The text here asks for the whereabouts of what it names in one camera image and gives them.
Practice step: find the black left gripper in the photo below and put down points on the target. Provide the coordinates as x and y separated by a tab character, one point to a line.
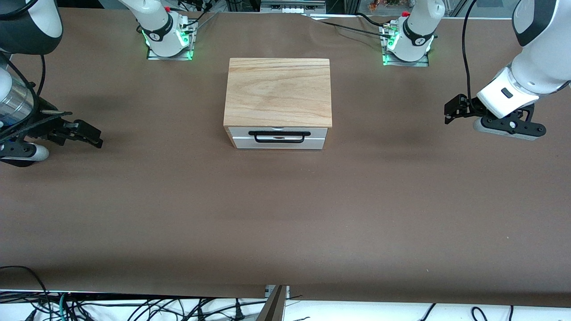
469	107

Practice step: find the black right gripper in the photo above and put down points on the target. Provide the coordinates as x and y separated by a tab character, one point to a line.
46	121

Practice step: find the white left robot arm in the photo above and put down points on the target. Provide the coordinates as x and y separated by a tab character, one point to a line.
539	58

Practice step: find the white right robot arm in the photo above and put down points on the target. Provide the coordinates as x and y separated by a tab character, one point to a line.
47	22

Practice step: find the light wooden drawer cabinet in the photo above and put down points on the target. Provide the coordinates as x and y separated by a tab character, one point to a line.
276	93

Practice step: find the grey power strip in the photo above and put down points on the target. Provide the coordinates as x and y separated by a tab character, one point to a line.
292	6

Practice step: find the brown table cover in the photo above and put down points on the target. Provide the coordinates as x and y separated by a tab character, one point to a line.
285	214

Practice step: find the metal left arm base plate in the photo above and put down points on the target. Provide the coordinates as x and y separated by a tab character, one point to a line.
406	63

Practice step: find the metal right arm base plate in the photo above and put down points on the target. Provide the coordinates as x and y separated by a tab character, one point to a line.
169	57

